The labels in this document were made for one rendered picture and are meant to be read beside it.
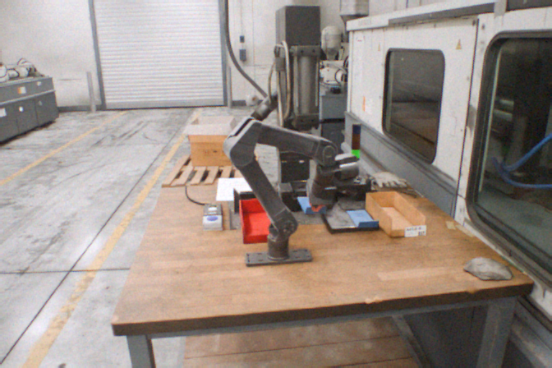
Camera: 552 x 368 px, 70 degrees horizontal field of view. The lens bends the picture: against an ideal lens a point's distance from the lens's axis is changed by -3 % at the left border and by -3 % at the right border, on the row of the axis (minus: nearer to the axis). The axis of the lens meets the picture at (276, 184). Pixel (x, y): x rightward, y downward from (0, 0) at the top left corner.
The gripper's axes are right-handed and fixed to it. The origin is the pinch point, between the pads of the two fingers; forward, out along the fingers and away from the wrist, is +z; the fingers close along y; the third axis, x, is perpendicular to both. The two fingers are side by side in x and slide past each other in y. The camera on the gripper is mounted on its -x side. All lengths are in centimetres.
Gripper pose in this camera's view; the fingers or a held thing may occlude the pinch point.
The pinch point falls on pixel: (315, 209)
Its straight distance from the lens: 134.3
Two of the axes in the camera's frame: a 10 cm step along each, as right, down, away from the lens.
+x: -9.9, 0.3, -1.3
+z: -0.8, 6.5, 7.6
